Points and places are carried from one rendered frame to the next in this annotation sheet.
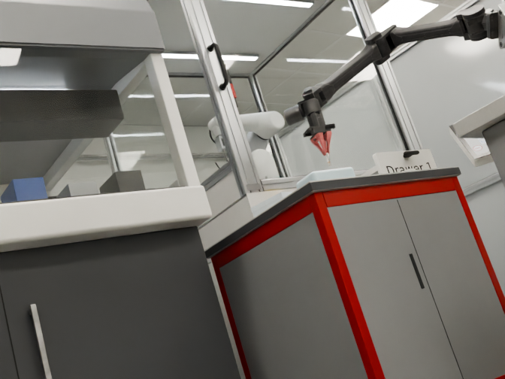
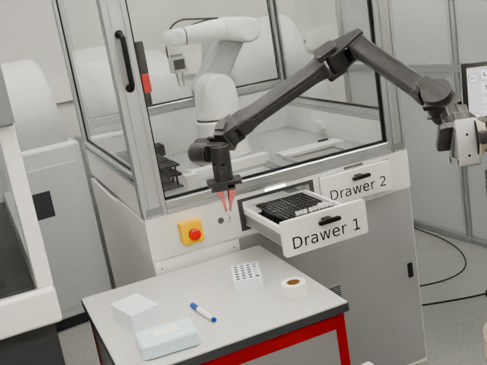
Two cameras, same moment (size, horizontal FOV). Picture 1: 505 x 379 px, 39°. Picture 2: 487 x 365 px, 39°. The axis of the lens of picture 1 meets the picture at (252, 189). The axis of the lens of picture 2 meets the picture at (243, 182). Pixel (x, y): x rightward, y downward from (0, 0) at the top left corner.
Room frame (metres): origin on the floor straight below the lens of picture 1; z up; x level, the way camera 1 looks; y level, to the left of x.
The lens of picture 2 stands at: (0.50, -0.93, 1.58)
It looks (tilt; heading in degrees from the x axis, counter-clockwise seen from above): 15 degrees down; 17
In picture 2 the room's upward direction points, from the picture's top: 9 degrees counter-clockwise
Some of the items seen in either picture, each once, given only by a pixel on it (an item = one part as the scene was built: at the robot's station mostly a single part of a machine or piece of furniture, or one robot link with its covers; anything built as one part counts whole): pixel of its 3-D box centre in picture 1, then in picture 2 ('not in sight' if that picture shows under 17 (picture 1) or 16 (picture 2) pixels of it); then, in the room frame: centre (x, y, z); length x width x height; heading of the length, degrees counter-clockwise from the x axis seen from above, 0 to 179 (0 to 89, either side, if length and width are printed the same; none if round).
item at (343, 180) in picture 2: not in sight; (356, 183); (2.91, -0.60, 0.87); 0.29 x 0.02 x 0.11; 128
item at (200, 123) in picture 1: (152, 110); (84, 40); (2.82, 0.30, 1.52); 0.87 x 0.01 x 0.86; 38
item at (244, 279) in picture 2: not in sight; (246, 277); (2.33, -0.32, 0.78); 0.12 x 0.08 x 0.04; 21
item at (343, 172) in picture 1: (325, 181); (167, 338); (1.96, -0.21, 0.78); 0.15 x 0.10 x 0.04; 124
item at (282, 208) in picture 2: not in sight; (295, 214); (2.62, -0.42, 0.87); 0.22 x 0.18 x 0.06; 38
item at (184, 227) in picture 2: not in sight; (191, 231); (2.50, -0.10, 0.88); 0.07 x 0.05 x 0.07; 128
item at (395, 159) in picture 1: (406, 165); (325, 227); (2.46, -0.55, 0.87); 0.29 x 0.02 x 0.11; 128
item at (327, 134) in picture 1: (321, 143); (224, 196); (2.37, -0.28, 1.02); 0.07 x 0.07 x 0.09; 23
